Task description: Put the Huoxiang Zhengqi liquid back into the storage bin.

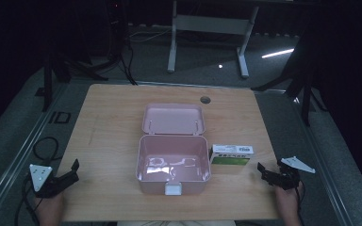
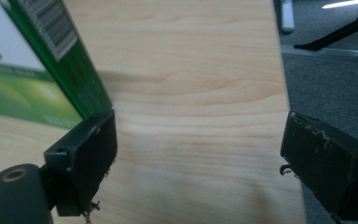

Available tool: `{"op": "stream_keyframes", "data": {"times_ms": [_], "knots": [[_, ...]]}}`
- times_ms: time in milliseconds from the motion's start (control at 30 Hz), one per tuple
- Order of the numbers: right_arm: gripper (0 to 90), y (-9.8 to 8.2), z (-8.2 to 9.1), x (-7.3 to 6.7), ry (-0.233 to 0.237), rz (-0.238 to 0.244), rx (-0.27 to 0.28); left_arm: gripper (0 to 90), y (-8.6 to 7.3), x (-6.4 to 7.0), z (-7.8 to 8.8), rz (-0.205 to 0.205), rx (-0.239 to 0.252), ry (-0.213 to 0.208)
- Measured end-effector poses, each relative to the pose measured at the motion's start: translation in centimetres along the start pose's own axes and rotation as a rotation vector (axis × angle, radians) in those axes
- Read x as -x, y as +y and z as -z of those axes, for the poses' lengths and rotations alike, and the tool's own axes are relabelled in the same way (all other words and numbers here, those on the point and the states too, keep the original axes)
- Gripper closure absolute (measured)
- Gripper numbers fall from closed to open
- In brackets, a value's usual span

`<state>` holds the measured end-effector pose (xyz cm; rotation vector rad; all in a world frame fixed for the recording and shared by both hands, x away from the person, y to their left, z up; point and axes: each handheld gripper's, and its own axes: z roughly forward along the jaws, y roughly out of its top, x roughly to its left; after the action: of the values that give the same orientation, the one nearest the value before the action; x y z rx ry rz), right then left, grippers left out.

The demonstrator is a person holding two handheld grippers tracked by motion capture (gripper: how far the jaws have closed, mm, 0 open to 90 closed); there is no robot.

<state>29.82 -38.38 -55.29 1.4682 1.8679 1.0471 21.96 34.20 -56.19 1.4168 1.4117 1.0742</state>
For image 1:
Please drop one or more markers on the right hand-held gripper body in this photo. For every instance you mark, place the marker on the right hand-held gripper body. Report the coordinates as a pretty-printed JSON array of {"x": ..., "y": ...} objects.
[{"x": 287, "y": 174}]

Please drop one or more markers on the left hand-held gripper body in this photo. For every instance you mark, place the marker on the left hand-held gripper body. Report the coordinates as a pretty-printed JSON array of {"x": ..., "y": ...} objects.
[{"x": 44, "y": 182}]

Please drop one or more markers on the white and green medicine box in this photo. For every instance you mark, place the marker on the white and green medicine box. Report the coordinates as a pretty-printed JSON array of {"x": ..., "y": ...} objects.
[{"x": 231, "y": 155}]

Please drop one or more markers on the pink plastic storage box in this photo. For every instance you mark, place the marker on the pink plastic storage box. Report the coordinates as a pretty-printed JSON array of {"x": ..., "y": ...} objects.
[{"x": 172, "y": 150}]

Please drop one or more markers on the person's left hand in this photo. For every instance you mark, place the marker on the person's left hand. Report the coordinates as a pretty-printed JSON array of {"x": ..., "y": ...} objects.
[{"x": 51, "y": 208}]

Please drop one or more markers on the person's right hand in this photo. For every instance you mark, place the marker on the person's right hand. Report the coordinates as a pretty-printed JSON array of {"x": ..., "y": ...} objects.
[{"x": 287, "y": 205}]

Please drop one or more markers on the black tripod stand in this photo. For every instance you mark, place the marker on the black tripod stand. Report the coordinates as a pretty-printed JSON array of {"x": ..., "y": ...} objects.
[
  {"x": 298, "y": 78},
  {"x": 59, "y": 66}
]

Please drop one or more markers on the person's light clothing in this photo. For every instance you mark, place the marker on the person's light clothing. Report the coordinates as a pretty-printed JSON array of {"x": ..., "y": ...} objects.
[{"x": 176, "y": 223}]

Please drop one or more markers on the white metal desk frame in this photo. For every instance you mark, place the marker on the white metal desk frame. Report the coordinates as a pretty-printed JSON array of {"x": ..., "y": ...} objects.
[{"x": 212, "y": 29}]

